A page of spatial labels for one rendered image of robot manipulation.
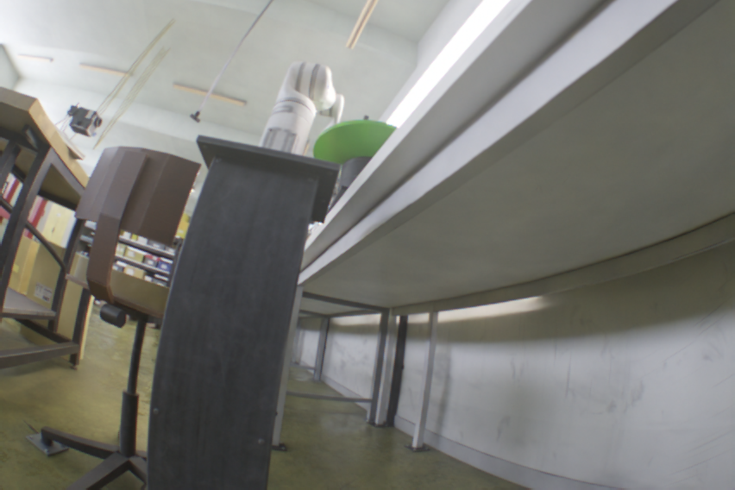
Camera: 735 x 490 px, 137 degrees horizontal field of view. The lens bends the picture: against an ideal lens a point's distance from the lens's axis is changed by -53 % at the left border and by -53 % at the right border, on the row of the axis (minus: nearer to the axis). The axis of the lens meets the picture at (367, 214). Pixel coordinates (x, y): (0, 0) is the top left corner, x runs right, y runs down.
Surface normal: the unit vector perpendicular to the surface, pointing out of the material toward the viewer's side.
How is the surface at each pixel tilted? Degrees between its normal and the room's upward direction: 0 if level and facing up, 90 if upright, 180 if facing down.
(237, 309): 90
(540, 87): 90
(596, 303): 90
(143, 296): 90
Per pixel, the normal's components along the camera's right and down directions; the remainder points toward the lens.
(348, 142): -0.29, 0.70
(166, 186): 0.44, -0.31
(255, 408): 0.23, -0.37
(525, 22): -0.13, 0.91
